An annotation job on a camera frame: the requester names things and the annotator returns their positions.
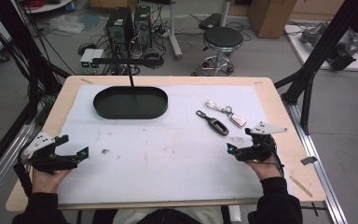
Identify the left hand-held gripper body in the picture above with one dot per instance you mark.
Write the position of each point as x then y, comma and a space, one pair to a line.
48, 161

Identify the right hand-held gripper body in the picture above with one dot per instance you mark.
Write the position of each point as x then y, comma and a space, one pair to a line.
259, 152

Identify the person's right hand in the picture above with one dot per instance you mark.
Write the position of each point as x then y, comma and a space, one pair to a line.
268, 169

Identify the person's left hand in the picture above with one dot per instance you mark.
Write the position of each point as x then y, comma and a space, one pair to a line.
45, 182

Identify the black car key fob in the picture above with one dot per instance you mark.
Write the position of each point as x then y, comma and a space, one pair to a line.
216, 124

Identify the small grey metal plate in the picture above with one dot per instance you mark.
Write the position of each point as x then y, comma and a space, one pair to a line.
309, 160

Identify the thin wooden stick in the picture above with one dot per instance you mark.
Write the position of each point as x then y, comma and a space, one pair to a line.
301, 186

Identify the white table mat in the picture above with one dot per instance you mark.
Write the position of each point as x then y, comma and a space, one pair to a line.
167, 161

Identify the black oval tray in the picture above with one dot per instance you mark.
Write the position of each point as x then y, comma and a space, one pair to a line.
130, 107

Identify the white power supply box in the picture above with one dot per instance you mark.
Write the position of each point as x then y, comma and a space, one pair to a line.
86, 57
97, 56

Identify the person's torso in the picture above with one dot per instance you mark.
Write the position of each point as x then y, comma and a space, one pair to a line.
164, 217

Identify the black round stool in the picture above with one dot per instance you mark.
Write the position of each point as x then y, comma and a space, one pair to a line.
223, 39

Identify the black T-shaped stand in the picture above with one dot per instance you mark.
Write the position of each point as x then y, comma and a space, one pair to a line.
121, 61

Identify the white floor board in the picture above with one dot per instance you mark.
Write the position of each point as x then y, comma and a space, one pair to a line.
295, 40

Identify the clear plastic bag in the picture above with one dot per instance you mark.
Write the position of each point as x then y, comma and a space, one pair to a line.
65, 24

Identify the cardboard box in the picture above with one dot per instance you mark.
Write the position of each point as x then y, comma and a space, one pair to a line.
270, 17

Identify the black flat pad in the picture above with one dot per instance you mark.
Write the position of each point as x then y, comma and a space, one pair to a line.
209, 21

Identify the white table leg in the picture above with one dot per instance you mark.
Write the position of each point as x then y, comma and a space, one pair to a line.
174, 34

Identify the black computer tower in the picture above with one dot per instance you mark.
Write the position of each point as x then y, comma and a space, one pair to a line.
118, 31
143, 26

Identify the grey robot device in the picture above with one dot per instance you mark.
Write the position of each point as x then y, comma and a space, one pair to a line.
343, 46

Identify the white round shelf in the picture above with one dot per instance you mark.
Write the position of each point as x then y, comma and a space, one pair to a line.
48, 6

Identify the aluminium rail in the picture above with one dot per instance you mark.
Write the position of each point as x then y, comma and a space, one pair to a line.
3, 165
320, 168

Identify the black frame strut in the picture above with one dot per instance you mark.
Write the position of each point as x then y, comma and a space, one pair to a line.
28, 40
320, 49

